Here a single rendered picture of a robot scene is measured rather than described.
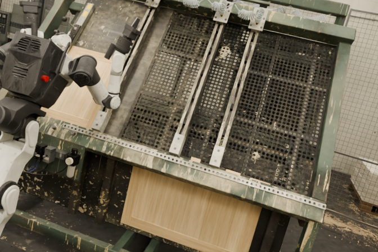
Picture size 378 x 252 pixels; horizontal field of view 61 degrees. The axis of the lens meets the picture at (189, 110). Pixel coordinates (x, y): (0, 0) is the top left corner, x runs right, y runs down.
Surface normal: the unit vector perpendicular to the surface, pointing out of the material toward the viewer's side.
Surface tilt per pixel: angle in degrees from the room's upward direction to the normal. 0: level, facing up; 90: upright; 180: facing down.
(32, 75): 82
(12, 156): 64
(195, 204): 90
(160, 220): 90
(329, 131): 58
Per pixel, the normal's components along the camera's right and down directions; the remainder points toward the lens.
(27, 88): -0.18, -0.02
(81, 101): -0.05, -0.40
